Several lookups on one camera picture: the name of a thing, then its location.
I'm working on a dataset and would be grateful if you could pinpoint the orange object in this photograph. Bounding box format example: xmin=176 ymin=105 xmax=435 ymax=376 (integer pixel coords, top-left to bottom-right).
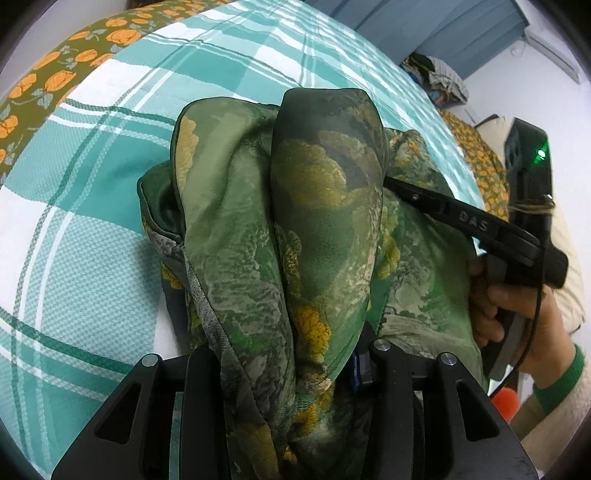
xmin=492 ymin=388 xmax=520 ymax=423

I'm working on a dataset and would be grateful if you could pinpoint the person's right hand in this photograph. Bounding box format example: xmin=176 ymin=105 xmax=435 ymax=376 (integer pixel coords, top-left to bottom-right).
xmin=468 ymin=256 xmax=575 ymax=388

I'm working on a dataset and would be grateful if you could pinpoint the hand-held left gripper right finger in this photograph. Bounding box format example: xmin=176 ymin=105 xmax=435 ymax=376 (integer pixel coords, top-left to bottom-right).
xmin=351 ymin=325 xmax=539 ymax=480

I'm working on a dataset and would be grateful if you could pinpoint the orange floral green blanket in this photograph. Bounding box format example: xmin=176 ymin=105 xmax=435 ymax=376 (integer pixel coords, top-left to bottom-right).
xmin=0 ymin=0 xmax=513 ymax=222

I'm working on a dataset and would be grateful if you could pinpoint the pile of clothes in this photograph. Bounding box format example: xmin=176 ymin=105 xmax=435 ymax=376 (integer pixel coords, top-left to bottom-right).
xmin=402 ymin=52 xmax=469 ymax=104

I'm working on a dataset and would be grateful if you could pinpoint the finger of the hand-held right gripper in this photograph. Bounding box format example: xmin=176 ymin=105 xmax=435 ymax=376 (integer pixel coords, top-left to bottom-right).
xmin=382 ymin=175 xmax=541 ymax=260

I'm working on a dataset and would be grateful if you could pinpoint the white air conditioner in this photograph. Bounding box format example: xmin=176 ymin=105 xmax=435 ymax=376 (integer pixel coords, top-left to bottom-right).
xmin=524 ymin=23 xmax=583 ymax=84

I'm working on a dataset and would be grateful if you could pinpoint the person's right forearm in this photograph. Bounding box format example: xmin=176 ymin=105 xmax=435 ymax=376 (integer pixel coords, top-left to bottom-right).
xmin=508 ymin=344 xmax=591 ymax=444

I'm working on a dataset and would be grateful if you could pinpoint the green landscape print jacket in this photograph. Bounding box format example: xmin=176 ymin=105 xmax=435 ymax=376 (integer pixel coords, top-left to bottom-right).
xmin=137 ymin=87 xmax=488 ymax=480

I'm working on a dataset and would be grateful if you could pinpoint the cream pillow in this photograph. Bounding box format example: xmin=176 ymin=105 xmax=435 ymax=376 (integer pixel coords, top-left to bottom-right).
xmin=478 ymin=115 xmax=587 ymax=333

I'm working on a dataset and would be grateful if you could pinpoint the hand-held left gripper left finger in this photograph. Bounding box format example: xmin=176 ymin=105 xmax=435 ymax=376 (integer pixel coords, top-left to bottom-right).
xmin=51 ymin=346 xmax=232 ymax=480

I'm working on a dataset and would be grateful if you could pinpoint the black cable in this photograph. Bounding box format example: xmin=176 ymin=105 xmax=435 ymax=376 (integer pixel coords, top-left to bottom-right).
xmin=487 ymin=194 xmax=557 ymax=398

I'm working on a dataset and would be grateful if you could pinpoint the teal plaid bed sheet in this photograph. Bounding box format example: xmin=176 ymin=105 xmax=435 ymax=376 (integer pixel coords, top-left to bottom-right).
xmin=0 ymin=0 xmax=485 ymax=478

